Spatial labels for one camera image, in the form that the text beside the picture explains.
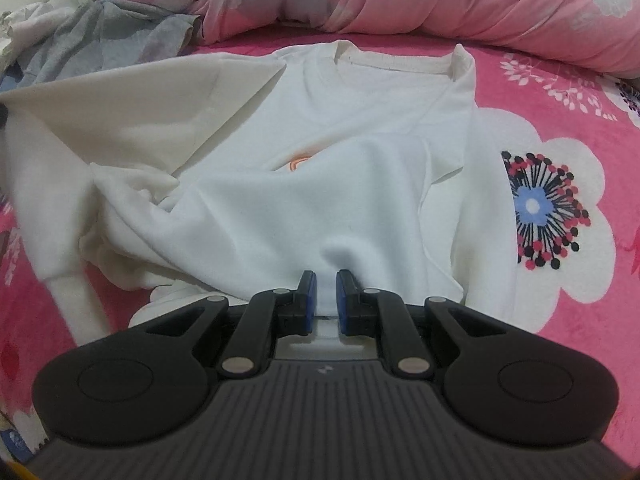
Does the white sweatshirt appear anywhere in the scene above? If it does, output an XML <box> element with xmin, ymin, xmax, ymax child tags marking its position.
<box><xmin>1</xmin><ymin>41</ymin><xmax>516</xmax><ymax>342</ymax></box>

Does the grey garment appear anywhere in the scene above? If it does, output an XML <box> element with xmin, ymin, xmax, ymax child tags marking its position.
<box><xmin>1</xmin><ymin>0</ymin><xmax>198</xmax><ymax>91</ymax></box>

